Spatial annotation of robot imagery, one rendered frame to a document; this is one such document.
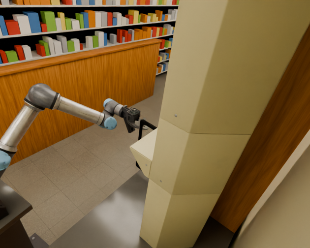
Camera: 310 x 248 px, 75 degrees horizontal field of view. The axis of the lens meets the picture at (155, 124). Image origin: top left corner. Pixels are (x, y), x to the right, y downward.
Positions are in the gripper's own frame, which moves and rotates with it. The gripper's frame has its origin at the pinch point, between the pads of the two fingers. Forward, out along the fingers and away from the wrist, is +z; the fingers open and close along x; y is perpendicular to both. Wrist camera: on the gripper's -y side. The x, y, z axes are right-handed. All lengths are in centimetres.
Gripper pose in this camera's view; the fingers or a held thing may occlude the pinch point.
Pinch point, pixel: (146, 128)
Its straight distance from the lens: 124.1
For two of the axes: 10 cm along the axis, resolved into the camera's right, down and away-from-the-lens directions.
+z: 7.8, 4.4, -4.4
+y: 1.3, -8.0, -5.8
